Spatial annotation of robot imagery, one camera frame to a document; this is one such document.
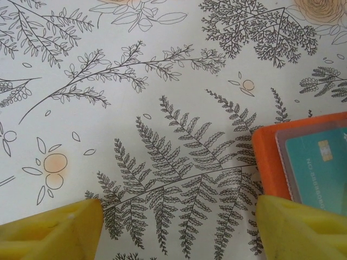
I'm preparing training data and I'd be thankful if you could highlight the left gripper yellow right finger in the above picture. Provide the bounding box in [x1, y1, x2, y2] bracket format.
[256, 194, 347, 260]

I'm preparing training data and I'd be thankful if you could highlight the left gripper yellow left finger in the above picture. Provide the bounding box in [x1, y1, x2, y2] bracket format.
[0, 199, 105, 260]

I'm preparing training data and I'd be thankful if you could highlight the teal credit card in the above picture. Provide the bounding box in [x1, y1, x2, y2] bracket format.
[284, 127, 347, 212]

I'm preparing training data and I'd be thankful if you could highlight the orange card holder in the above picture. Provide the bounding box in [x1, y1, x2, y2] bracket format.
[251, 111, 347, 211]

